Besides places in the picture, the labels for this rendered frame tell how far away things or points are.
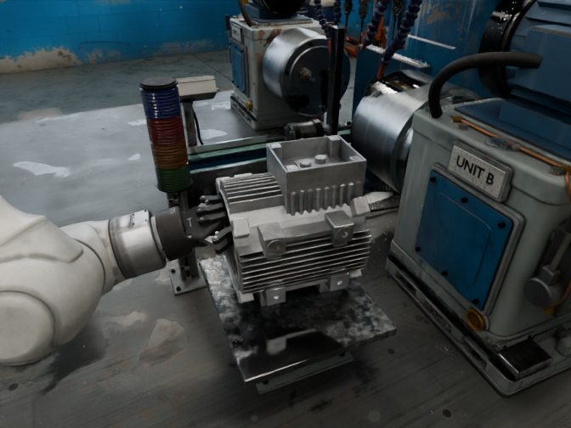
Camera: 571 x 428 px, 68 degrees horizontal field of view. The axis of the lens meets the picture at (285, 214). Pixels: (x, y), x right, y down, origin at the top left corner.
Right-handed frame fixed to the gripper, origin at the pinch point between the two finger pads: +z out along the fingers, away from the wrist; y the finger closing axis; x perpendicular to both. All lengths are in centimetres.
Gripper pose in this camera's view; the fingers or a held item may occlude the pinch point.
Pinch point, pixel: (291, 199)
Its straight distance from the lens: 64.8
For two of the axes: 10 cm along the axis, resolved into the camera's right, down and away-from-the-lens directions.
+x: 1.3, 8.1, 5.7
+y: -3.0, -5.2, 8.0
